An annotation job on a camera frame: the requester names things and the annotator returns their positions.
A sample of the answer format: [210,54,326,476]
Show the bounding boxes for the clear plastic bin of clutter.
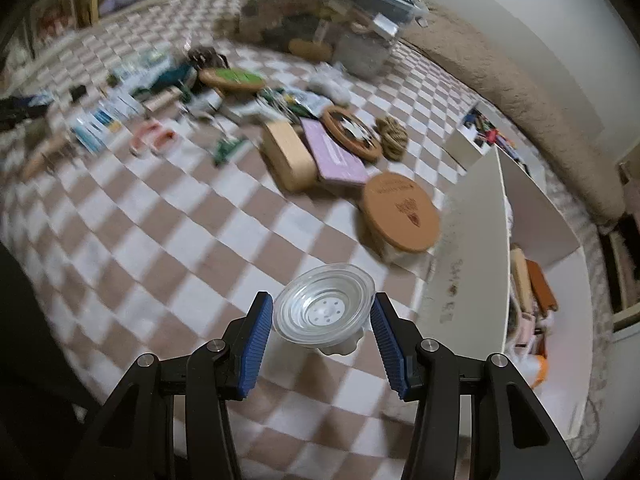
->
[238,0,428,79]

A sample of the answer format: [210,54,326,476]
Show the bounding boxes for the large white storage box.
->
[416,148,592,440]

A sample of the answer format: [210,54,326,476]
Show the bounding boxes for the round cork lid jar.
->
[360,171,440,263]

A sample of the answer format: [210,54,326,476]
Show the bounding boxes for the beige duvet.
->
[401,6,626,226]

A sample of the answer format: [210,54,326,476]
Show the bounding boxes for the purple flat box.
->
[300,118,369,188]

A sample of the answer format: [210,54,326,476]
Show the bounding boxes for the oval wooden box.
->
[262,122,318,193]

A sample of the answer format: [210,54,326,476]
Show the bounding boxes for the small white tray of pens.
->
[444,101,547,192]

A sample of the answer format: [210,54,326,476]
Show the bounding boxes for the blue white medicine packet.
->
[70,91,144,154]

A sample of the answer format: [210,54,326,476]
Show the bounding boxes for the green topped cork coaster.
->
[198,68,266,93]

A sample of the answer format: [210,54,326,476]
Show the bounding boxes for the white crumpled cloth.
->
[307,63,352,108]

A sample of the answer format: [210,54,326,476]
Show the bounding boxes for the orange handled white scissors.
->
[129,120,180,157]

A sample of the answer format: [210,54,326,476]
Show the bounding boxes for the brown rope knot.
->
[375,116,409,162]

